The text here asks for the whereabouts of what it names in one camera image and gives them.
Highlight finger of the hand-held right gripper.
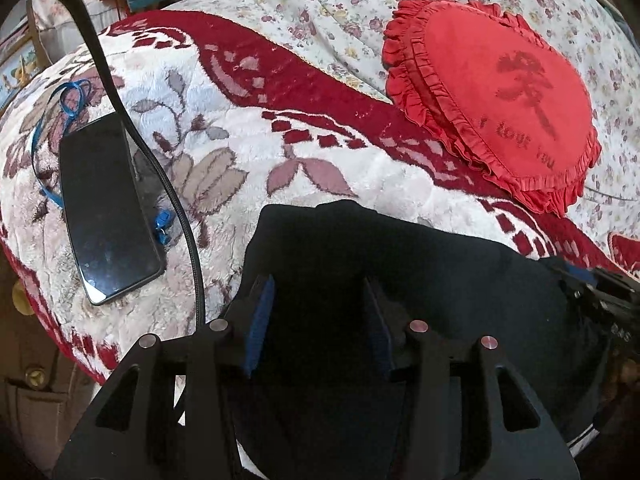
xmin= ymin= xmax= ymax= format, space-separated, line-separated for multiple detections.
xmin=552 ymin=256 xmax=640 ymax=306

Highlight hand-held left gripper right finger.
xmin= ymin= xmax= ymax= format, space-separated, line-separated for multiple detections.
xmin=362 ymin=276 xmax=582 ymax=480

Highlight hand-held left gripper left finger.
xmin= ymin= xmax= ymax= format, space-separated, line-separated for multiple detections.
xmin=52 ymin=274 xmax=277 ymax=480

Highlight black pants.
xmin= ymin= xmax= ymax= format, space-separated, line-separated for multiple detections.
xmin=220 ymin=199 xmax=628 ymax=480

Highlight red and white plush blanket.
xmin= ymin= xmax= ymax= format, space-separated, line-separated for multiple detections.
xmin=0 ymin=9 xmax=632 ymax=387

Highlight black smartphone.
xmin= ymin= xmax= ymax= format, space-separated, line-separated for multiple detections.
xmin=58 ymin=113 xmax=166 ymax=307

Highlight red heart-shaped ruffled pillow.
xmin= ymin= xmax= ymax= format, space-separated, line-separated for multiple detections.
xmin=382 ymin=0 xmax=604 ymax=219

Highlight brown wooden cabinet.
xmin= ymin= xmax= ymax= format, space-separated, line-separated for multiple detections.
xmin=0 ymin=247 xmax=103 ymax=480

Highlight floral bedsheet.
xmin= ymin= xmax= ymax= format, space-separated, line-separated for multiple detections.
xmin=189 ymin=0 xmax=640 ymax=281

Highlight colourful picture box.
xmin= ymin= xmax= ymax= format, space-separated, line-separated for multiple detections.
xmin=0 ymin=22 xmax=43 ymax=108

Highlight beige cushion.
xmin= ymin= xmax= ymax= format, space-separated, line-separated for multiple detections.
xmin=27 ymin=0 xmax=103 ymax=63

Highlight blue lanyard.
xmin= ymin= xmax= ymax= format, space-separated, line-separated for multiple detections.
xmin=30 ymin=79 xmax=176 ymax=247

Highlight black braided cable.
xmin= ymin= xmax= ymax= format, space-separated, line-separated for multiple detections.
xmin=24 ymin=0 xmax=206 ymax=333

